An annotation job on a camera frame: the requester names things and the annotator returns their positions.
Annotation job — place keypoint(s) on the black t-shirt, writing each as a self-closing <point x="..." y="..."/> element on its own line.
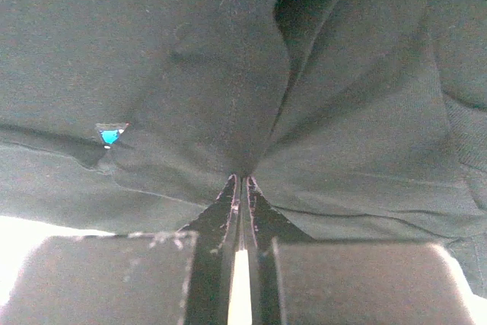
<point x="359" y="119"/>

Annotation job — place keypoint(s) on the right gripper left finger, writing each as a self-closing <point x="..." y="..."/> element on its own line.
<point x="163" y="278"/>

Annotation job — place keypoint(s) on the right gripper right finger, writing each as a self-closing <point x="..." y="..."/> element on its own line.
<point x="303" y="281"/>

